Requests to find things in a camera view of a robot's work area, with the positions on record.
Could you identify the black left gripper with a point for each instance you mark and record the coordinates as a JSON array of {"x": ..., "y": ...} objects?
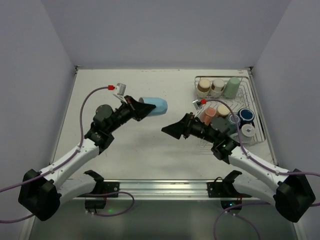
[{"x": 132, "y": 108}]

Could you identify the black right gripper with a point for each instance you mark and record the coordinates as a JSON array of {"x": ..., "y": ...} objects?
[{"x": 187, "y": 126}]

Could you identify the light blue cup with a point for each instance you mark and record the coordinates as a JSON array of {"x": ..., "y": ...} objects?
[{"x": 161, "y": 105}]

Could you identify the pink dotted mug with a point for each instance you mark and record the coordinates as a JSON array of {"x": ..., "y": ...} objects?
[{"x": 207, "y": 115}]

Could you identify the brown white cup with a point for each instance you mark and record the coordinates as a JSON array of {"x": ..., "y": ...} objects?
[
  {"x": 203, "y": 88},
  {"x": 222, "y": 111},
  {"x": 217, "y": 88}
]

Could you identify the grey blue mug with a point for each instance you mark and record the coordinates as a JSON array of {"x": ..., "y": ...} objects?
[{"x": 232, "y": 121}]

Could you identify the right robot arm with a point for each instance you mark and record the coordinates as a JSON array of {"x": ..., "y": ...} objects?
[{"x": 288, "y": 191}]

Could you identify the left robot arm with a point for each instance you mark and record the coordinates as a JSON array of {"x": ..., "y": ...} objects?
[{"x": 98, "y": 138}]

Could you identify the mint green tumbler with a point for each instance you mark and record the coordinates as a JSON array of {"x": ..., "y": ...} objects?
[{"x": 231, "y": 87}]

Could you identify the pale blue white mug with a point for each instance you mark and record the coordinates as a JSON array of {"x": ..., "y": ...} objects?
[{"x": 247, "y": 132}]

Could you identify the dark blue mug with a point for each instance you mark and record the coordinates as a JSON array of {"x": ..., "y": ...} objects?
[{"x": 246, "y": 116}]

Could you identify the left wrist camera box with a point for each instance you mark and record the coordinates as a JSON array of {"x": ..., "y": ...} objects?
[{"x": 119, "y": 91}]

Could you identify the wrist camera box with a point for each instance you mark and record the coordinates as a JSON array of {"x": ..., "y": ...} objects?
[
  {"x": 119, "y": 91},
  {"x": 199, "y": 103}
]

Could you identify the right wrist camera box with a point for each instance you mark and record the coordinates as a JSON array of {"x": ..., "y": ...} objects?
[{"x": 199, "y": 103}]

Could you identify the aluminium front rail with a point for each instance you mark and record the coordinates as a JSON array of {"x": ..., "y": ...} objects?
[{"x": 162, "y": 186}]

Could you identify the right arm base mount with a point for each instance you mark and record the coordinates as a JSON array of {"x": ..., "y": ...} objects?
[{"x": 223, "y": 188}]

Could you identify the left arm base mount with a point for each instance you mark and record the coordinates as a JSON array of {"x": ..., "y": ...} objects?
[{"x": 101, "y": 187}]

